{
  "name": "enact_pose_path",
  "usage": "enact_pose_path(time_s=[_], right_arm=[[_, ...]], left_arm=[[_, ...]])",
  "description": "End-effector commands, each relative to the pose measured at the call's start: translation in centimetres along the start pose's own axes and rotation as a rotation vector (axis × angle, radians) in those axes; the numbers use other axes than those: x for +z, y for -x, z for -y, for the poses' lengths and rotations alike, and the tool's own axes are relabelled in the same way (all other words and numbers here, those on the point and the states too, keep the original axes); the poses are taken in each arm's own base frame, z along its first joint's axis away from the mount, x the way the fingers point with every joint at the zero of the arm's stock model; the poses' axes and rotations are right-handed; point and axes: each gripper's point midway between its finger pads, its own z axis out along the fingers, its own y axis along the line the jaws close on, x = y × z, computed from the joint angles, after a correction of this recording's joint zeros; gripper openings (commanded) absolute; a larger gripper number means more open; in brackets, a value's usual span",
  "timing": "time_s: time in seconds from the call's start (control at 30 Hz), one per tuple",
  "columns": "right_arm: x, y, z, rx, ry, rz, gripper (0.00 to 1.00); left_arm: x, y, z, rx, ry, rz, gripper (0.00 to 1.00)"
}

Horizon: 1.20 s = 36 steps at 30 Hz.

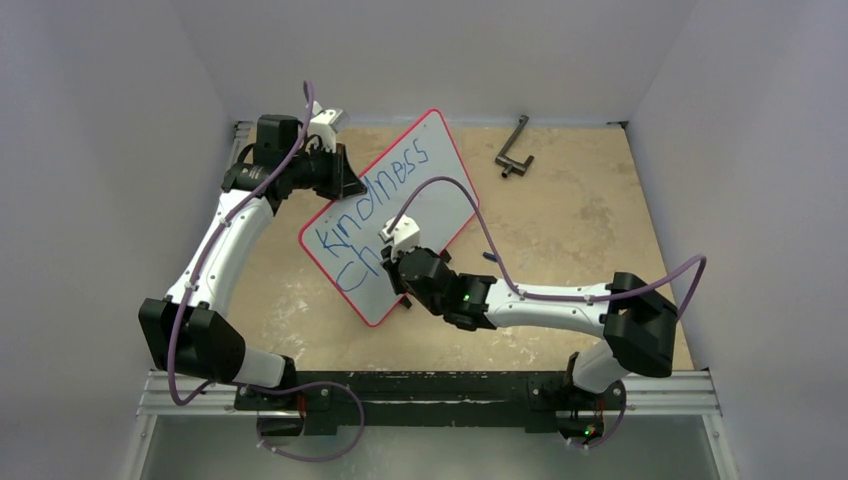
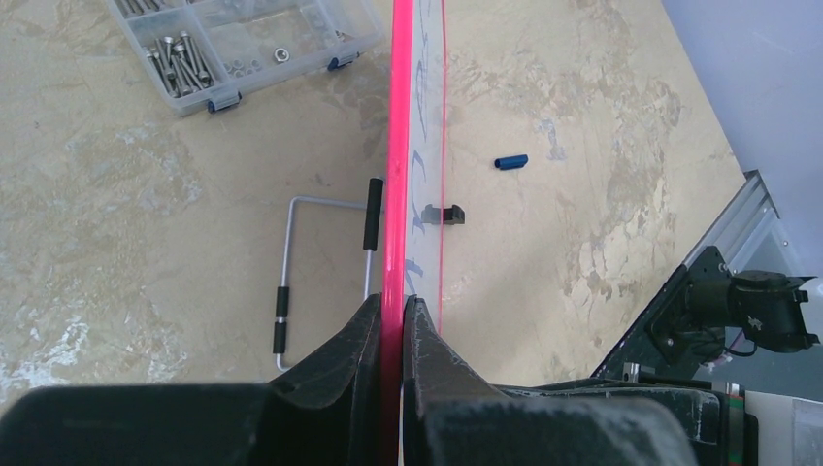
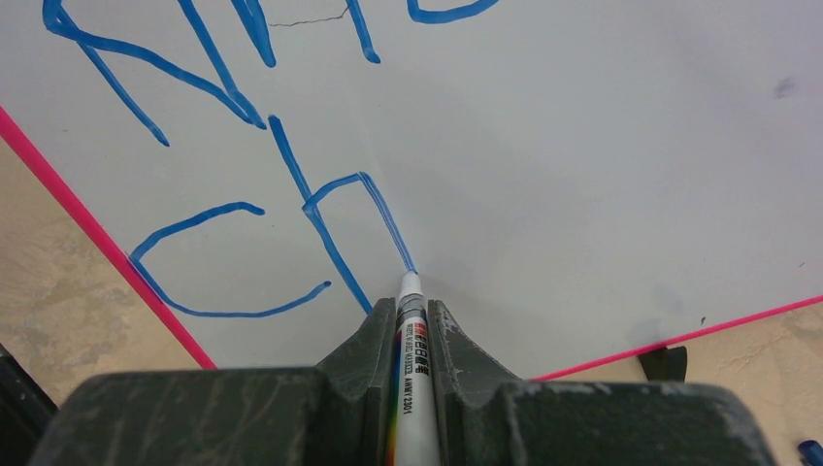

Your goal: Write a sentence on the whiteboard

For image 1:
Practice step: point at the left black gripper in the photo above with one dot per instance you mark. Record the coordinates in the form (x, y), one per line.
(344, 182)

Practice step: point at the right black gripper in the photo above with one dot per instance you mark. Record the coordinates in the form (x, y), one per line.
(390, 277)

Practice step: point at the red framed whiteboard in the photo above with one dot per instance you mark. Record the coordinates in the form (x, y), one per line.
(424, 166)

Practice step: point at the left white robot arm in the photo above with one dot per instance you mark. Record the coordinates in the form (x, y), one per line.
(186, 330)

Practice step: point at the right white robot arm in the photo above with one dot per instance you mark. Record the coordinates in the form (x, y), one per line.
(635, 327)

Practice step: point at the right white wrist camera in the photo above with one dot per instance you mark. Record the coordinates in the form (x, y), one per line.
(401, 234)

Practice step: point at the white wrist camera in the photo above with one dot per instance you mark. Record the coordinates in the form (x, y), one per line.
(401, 234)
(325, 125)

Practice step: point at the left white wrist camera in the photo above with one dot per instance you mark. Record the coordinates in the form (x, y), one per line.
(325, 125)

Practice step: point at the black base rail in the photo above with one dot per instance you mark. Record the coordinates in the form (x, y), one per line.
(534, 401)

